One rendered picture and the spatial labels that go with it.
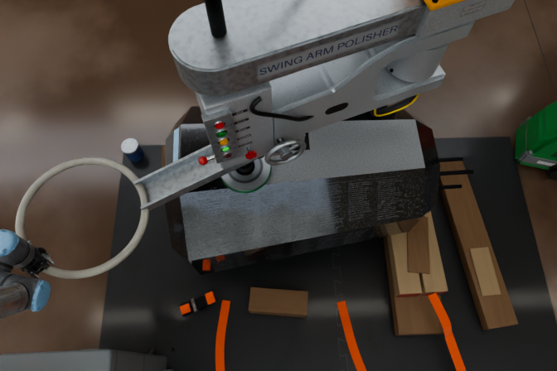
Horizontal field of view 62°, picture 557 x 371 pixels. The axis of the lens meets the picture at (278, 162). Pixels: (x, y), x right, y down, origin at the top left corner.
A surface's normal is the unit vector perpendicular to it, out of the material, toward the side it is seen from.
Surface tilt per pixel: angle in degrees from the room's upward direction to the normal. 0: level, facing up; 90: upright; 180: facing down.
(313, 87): 4
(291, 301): 0
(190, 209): 45
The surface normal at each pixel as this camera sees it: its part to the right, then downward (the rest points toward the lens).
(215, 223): 0.07, 0.35
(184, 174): -0.26, -0.31
